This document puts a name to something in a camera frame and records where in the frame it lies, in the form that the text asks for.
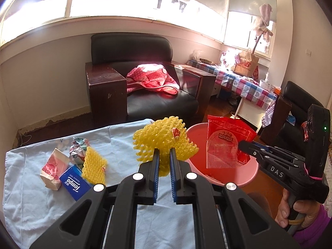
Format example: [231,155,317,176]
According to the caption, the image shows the blue tissue packet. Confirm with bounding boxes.
[59,164,92,201]

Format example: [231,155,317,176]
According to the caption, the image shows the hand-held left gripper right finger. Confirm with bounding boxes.
[169,147,301,249]

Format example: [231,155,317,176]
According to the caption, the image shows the person's right hand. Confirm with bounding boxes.
[275,188,325,231]

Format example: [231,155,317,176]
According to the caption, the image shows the window with white frame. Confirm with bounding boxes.
[0,0,277,55]

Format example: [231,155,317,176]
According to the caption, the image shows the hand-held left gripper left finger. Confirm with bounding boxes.
[30,148,160,249]

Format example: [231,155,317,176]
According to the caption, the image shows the red polka dot cloth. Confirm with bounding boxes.
[126,64,180,95]

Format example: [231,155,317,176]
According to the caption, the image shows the frilly checkered cloth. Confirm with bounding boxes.
[220,50,238,70]

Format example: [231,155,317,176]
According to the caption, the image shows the light blue floral cloth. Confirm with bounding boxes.
[2,119,223,249]

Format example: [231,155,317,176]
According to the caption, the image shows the small yellow foam net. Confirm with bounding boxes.
[82,146,108,187]

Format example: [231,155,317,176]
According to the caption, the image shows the crumpled foil wrapper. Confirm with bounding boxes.
[69,137,90,159]

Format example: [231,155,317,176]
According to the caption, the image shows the brown paper shopping bag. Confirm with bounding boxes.
[233,48,260,78]

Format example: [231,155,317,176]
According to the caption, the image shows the pink cloth on stand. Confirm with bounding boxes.
[253,3,273,55]

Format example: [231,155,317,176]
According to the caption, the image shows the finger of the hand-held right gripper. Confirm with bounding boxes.
[239,145,304,174]
[238,139,308,166]

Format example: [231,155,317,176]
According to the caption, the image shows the red patterned paper cup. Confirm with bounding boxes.
[39,148,70,190]

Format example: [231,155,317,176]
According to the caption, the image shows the black armchair with wooden arms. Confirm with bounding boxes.
[260,81,332,156]
[85,33,216,125]

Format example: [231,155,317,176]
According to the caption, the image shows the large yellow foam net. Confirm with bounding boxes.
[133,116,200,177]

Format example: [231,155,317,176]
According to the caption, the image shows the table with checkered tablecloth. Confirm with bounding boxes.
[187,58,279,133]

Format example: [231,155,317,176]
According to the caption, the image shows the colourful crumpled packet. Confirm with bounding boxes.
[301,121,312,142]

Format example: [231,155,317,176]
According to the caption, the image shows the pink plastic basin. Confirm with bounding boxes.
[187,123,259,187]

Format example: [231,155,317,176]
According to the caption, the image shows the red snack packet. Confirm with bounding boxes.
[206,114,257,169]

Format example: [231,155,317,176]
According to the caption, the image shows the person's right forearm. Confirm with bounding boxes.
[292,205,332,249]

